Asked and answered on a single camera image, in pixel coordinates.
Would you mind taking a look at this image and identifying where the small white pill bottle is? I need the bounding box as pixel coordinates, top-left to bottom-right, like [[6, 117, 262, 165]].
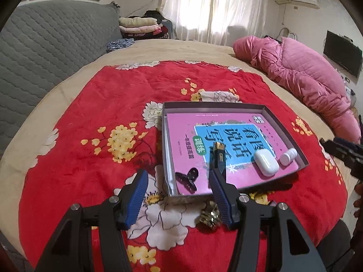
[[279, 148, 298, 166]]

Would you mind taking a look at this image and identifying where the white earbuds case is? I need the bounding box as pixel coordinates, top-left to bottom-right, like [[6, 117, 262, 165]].
[[253, 149, 280, 177]]

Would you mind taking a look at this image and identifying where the black hair claw clip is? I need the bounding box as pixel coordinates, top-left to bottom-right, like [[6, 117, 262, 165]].
[[175, 168, 199, 193]]

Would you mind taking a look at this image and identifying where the black gold lighter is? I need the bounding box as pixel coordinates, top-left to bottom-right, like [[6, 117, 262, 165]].
[[212, 142, 226, 181]]

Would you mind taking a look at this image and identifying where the person's right hand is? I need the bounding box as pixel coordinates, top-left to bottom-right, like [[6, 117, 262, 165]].
[[353, 183, 363, 219]]

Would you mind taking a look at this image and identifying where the gold glass knob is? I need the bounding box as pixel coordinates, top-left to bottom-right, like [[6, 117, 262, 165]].
[[199, 201, 221, 230]]

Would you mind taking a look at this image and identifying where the pink quilted duvet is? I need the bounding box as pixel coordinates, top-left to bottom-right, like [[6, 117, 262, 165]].
[[233, 36, 361, 143]]

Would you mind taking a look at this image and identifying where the grey cardboard box tray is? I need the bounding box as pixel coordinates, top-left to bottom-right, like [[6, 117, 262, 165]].
[[161, 101, 310, 197]]

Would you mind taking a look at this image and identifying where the pink Chinese workbook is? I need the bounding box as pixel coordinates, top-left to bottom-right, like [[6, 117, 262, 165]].
[[165, 112, 300, 195]]

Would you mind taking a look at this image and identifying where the white sheer curtain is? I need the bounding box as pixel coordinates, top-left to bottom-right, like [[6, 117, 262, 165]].
[[159, 0, 268, 46]]

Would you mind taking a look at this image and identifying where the blue patterned cloth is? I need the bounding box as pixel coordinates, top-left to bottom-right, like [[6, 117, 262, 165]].
[[106, 39, 135, 53]]

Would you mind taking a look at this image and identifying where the grey quilted headboard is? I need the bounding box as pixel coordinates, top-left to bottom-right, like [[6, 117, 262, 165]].
[[1, 0, 121, 152]]

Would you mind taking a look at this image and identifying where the folded clothes pile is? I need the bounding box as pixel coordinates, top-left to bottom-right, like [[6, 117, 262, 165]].
[[119, 10, 175, 41]]

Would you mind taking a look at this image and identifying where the black wall television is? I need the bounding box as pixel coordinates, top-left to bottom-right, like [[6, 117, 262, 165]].
[[323, 31, 362, 77]]

